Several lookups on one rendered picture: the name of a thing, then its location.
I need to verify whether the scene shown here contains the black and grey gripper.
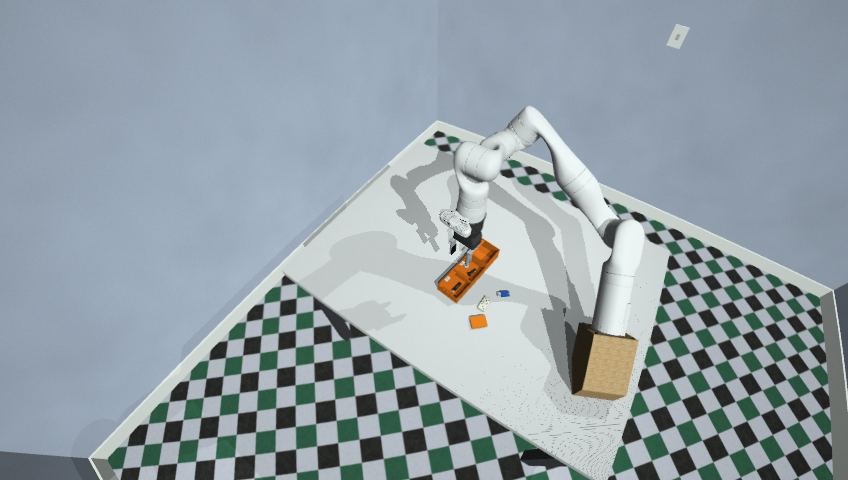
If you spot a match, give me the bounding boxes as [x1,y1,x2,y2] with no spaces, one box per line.
[440,198,487,266]

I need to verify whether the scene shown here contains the orange square pad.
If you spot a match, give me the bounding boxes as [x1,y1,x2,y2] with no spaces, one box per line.
[470,315,488,329]

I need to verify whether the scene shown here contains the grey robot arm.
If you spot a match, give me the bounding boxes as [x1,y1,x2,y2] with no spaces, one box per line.
[453,106,645,337]

